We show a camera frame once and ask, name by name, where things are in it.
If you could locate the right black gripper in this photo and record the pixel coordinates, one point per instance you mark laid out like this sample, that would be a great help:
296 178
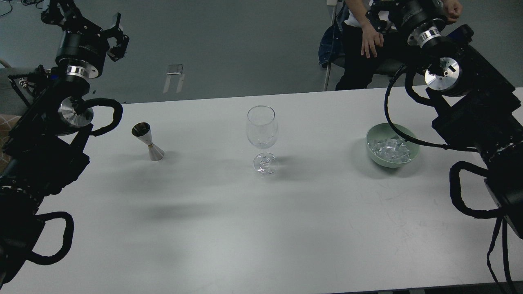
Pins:
419 21

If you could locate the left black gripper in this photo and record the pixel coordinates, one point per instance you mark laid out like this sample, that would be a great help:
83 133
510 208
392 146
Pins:
83 43

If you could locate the silver metal jigger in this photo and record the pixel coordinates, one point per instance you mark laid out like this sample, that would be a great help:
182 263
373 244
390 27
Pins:
142 131

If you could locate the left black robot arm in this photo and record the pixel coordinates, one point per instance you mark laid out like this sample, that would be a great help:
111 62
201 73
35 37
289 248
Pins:
46 145

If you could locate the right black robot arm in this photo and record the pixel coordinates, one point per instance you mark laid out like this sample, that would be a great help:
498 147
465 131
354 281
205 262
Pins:
474 105

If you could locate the clear ice cubes pile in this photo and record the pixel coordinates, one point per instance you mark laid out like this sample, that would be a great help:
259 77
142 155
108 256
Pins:
394 149

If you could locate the clear wine glass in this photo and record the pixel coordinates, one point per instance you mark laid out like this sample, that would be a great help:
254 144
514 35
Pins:
262 132

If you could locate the person's right hand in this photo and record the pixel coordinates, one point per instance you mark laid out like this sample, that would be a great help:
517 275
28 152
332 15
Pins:
371 40

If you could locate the person's left hand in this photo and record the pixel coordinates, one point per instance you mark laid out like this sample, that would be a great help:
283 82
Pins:
453 10

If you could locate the seated person in black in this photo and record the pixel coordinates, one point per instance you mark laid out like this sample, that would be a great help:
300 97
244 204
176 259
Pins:
343 38

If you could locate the silver floor plate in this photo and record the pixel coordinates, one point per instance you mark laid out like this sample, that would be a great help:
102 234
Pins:
174 69

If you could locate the checkered brown cushion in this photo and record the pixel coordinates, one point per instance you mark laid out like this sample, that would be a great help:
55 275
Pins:
7 122

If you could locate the green bowl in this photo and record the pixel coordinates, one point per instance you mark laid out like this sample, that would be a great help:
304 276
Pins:
383 131

